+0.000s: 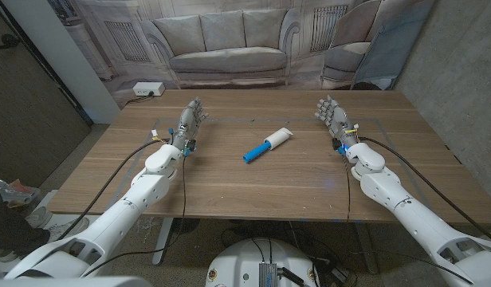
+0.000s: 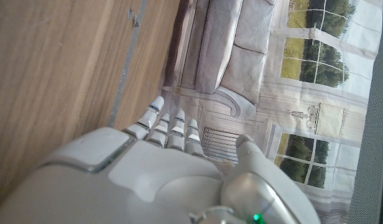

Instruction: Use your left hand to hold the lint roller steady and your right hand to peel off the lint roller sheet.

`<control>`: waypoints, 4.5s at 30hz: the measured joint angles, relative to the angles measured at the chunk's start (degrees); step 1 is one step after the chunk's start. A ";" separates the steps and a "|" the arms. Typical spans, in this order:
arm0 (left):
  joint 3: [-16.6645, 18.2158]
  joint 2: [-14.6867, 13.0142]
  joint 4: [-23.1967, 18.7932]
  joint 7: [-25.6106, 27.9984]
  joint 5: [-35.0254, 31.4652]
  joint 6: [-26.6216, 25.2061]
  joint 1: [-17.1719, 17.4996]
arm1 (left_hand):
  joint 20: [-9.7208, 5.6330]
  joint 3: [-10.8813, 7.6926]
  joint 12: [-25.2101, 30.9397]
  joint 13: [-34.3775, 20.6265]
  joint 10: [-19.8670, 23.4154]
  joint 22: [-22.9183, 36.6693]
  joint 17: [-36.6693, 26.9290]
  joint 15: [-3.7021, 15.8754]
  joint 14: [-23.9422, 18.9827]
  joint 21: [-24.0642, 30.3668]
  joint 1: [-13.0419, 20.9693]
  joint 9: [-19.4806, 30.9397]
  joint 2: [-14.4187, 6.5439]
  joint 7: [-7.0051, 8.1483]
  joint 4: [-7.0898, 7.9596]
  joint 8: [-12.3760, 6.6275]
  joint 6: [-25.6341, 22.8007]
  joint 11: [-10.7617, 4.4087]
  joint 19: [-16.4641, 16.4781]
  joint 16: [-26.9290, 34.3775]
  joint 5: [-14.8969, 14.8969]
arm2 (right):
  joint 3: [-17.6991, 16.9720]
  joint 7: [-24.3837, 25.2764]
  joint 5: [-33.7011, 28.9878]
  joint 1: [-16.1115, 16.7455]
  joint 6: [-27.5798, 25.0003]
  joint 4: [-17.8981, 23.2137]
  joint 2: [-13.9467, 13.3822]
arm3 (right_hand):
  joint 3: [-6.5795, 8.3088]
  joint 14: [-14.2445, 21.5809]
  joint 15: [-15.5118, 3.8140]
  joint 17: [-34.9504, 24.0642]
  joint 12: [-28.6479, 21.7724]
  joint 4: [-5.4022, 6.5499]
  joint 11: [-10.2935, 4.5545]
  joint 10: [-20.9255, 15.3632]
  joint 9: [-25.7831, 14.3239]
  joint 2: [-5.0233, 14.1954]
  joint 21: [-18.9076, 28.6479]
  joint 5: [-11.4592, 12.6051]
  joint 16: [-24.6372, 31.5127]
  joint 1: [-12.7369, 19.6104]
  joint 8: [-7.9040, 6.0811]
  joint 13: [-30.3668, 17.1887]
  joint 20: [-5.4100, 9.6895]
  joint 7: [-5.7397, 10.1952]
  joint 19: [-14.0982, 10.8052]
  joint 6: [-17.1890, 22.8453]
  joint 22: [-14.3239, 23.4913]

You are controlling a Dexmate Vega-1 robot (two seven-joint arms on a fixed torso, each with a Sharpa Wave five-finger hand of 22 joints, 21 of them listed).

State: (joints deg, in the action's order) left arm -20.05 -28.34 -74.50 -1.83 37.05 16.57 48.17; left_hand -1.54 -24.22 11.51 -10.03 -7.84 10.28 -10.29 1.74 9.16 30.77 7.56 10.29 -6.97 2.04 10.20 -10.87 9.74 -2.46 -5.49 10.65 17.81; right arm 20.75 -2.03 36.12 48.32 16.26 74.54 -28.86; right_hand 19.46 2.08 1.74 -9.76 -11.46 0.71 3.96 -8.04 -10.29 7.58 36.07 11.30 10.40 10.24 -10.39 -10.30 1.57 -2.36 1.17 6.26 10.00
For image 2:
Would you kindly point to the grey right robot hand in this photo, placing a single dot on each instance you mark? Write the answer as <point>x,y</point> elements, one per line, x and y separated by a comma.
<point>141,186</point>

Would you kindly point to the printed sofa room backdrop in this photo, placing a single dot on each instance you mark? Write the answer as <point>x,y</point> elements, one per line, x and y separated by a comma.
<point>303,109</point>

